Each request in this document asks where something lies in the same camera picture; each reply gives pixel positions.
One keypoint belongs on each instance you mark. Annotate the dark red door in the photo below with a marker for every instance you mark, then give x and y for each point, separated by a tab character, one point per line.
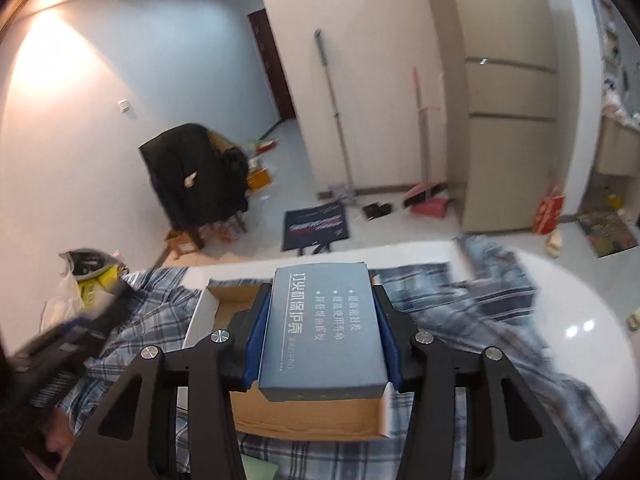
272	65

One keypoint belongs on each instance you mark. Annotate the small brown cardboard box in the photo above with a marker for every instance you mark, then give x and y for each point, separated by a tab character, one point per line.
182	245

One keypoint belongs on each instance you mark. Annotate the beige refrigerator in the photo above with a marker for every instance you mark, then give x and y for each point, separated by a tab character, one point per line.
510	135

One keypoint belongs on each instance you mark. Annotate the white light switch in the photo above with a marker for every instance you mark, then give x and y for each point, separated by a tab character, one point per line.
125	106

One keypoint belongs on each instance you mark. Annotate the red dustpan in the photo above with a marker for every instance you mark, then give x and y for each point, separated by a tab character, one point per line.
430	204

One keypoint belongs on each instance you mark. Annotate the yellow packet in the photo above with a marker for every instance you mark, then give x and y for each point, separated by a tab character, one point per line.
97	285

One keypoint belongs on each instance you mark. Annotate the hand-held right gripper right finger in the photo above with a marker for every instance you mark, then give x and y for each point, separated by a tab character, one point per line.
387	340

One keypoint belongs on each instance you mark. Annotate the black slippers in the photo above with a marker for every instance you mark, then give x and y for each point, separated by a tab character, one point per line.
376	210

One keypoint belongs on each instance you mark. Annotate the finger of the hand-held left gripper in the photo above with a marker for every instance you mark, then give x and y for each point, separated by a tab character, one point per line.
107	305

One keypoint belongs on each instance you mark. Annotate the beige kitchen cabinet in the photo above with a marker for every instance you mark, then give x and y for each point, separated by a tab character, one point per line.
617	150

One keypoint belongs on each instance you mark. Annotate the red paper bag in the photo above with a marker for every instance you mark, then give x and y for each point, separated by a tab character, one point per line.
550	210

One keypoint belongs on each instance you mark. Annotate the grey mop pole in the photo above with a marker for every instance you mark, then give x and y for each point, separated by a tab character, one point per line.
334	105

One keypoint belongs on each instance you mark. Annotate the clear plastic bag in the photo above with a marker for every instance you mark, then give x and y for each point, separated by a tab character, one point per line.
60	305

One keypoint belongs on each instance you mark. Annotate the white cardboard box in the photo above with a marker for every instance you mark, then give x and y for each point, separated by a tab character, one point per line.
300	415

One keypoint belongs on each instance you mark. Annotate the cream bag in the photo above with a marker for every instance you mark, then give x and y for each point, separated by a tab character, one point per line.
553	244

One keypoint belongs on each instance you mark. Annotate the dark doormat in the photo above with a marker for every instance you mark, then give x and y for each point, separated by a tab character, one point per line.
315	225

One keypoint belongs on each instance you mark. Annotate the orange box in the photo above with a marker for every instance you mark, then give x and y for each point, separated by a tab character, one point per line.
260	179

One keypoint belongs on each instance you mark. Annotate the wooden chair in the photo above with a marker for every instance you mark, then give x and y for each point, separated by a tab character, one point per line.
196	239

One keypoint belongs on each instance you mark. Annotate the person's left hand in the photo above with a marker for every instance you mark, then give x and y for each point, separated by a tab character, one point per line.
60	435

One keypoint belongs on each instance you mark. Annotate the grey-blue rectangular box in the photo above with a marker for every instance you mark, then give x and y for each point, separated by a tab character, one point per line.
320	330

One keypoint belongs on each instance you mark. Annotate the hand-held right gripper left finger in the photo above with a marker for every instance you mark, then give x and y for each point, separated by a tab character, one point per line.
260	340

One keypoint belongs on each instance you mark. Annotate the blue plaid cloth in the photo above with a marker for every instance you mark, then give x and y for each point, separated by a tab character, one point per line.
475	320

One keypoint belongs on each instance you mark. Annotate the open box of clutter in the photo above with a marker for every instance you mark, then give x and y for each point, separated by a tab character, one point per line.
607	234

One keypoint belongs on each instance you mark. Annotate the green snap pouch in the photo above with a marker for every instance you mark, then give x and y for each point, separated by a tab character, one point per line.
261	470

